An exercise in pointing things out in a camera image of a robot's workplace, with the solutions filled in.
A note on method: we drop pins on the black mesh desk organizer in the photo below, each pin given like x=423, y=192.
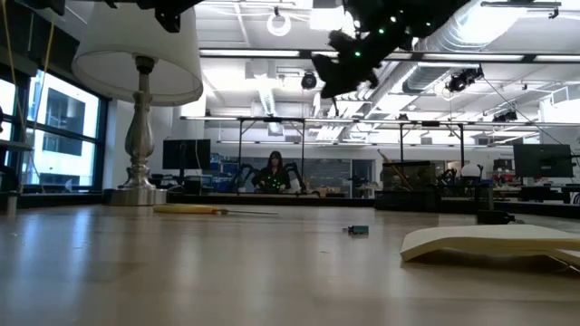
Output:
x=408, y=181

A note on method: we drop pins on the white round globe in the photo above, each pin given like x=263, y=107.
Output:
x=470, y=170

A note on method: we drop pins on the black side desk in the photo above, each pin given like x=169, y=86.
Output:
x=13, y=146

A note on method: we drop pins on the white shade silver table lamp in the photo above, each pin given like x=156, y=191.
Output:
x=136, y=41

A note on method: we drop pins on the wide black monitor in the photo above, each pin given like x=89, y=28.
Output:
x=543, y=160

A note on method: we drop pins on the black ceiling dome camera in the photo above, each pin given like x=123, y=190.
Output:
x=309, y=81

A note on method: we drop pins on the blue storage bins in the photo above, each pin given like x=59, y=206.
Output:
x=224, y=181

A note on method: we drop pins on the black background rig frame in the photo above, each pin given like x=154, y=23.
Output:
x=272, y=119
x=430, y=123

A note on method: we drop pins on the orange pencil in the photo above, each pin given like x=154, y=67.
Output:
x=396, y=171

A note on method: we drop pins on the black ceiling mounted camera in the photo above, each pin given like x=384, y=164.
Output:
x=462, y=80

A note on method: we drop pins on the person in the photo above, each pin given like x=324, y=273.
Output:
x=273, y=174

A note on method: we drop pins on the black monitor on stand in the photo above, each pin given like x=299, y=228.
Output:
x=186, y=154

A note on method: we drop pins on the black aluminium table frame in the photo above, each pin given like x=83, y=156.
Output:
x=272, y=199

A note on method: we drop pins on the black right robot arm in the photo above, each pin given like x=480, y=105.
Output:
x=408, y=16

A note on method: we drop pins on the blue eraser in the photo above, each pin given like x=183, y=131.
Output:
x=360, y=230

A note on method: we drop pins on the black background robot arm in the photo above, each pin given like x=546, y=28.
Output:
x=240, y=174
x=296, y=174

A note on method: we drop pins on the yellow sticky note pad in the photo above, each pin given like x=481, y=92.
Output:
x=489, y=237

